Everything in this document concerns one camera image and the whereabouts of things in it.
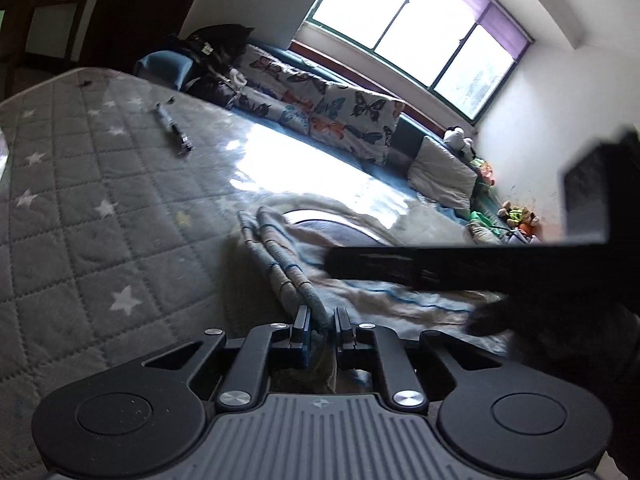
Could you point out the black bag on bench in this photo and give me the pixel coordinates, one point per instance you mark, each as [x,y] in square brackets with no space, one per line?
[215,48]

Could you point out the blue plastic chair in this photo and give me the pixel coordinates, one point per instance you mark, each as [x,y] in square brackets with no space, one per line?
[167,68]

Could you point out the small dark pen tool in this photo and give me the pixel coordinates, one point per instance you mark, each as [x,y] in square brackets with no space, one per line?
[183,143]

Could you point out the blue striped knit garment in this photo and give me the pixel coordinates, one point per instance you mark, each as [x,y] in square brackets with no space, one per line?
[290,258]

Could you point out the butterfly print cushion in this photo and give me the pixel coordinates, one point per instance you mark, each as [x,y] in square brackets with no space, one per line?
[356,121]
[277,91]

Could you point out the black white plush toy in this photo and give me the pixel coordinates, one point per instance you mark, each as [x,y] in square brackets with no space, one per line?
[458,142]

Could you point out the brown plush toys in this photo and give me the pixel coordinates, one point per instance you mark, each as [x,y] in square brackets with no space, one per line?
[522,219]

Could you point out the folded yellow patterned blanket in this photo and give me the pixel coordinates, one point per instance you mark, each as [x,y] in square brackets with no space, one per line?
[481,234]

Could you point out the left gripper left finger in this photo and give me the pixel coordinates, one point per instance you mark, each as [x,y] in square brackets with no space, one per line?
[235,373]

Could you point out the grey plain pillow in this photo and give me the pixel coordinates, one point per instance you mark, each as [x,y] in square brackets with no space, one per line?
[440,176]

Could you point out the dark wooden door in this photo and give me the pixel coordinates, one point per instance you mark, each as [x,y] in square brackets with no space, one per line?
[120,32]

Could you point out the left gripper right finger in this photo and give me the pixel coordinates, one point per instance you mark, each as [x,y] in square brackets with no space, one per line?
[408,374]

